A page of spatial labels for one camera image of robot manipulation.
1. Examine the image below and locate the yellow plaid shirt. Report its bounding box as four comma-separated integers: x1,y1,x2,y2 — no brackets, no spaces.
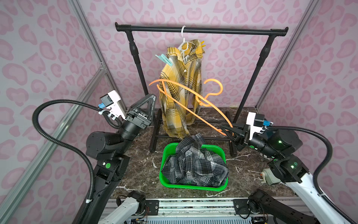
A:
159,39,205,139

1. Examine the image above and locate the orange plastic hanger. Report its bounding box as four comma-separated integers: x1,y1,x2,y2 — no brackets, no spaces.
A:
149,78,233,136

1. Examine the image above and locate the grey plaid shirt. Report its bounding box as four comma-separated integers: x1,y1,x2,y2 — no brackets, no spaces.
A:
161,133,229,188

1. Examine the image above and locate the white plastic hanger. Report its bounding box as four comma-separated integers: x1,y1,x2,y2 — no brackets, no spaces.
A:
178,25,189,64

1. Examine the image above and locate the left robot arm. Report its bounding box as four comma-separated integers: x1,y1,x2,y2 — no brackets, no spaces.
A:
32,94,156,224

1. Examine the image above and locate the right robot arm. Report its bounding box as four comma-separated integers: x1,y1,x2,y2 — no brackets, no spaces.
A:
221,121,354,224

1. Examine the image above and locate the green plastic basket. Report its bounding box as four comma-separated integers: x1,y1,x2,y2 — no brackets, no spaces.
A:
158,142,228,192

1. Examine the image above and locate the beige power adapter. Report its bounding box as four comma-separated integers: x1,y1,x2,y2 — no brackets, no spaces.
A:
260,169,281,185

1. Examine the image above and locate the black clothes rack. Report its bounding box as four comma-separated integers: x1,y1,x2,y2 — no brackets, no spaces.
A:
115,22,289,157

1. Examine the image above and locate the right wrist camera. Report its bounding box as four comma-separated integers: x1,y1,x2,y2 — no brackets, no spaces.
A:
246,112,273,140

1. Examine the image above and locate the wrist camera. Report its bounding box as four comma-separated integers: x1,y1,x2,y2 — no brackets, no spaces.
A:
98,90,126,120
246,112,273,140

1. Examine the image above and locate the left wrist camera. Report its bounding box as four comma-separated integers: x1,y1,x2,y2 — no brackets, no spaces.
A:
98,90,126,120

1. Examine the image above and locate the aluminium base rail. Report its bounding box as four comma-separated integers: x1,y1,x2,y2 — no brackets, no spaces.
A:
106,197,314,224

